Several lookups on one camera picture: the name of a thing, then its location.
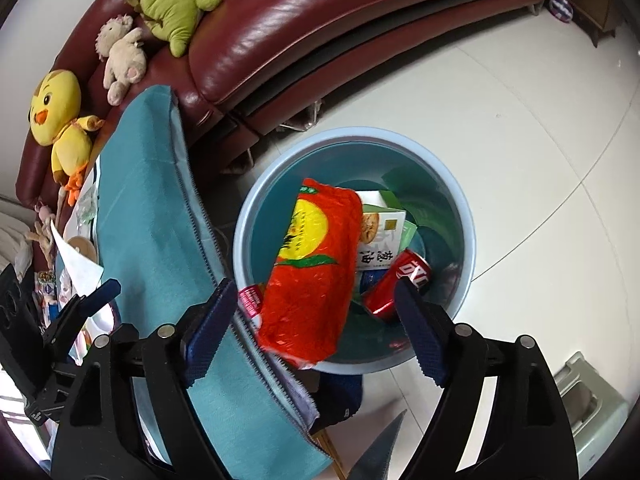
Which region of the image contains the beige rabbit plush toy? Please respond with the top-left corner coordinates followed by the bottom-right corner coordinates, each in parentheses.
top-left (25, 200), bottom-right (68, 266)

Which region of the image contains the yellow chick plush toy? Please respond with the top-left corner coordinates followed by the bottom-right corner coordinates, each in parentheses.
top-left (28, 69), bottom-right (106, 206)

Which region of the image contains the dark blue slipper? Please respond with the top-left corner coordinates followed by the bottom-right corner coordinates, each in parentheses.
top-left (310, 375), bottom-right (363, 431)

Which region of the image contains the grey pointed cloth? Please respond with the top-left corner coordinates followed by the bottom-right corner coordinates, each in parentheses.
top-left (350, 410), bottom-right (408, 480)

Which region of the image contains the red orange snack bag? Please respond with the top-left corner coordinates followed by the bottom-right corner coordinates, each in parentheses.
top-left (257, 178), bottom-right (363, 368)

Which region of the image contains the red soda can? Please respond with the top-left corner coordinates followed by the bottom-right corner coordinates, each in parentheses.
top-left (362, 249), bottom-right (433, 320)

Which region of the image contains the light blue trash bin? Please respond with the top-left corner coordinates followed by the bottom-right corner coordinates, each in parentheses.
top-left (232, 127), bottom-right (475, 376)

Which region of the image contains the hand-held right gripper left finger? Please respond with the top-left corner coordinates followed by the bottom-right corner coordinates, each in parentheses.
top-left (50, 277), bottom-right (238, 480)

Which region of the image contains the beige plush doll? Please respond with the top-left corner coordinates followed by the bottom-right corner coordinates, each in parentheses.
top-left (96, 14), bottom-right (147, 106)

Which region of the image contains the teal striped tablecloth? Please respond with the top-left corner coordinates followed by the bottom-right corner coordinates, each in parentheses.
top-left (52, 85), bottom-right (333, 480)

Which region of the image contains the pale green plastic stool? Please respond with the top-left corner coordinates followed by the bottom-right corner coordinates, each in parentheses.
top-left (552, 352), bottom-right (631, 471)

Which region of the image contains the green dinosaur plush toy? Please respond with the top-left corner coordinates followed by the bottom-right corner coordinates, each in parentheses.
top-left (121, 0), bottom-right (223, 58)

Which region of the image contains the dark red leather sofa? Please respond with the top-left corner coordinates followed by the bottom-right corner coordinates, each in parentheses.
top-left (15, 0), bottom-right (566, 206)

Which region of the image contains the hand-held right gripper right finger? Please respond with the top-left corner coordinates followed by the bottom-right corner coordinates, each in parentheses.
top-left (394, 279), bottom-right (581, 480)

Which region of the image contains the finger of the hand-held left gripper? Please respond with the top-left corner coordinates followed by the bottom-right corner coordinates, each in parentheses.
top-left (45, 280), bottom-right (122, 361)

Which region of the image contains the white and green biscuit box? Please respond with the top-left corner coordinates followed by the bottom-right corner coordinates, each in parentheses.
top-left (356, 190), bottom-right (418, 273)

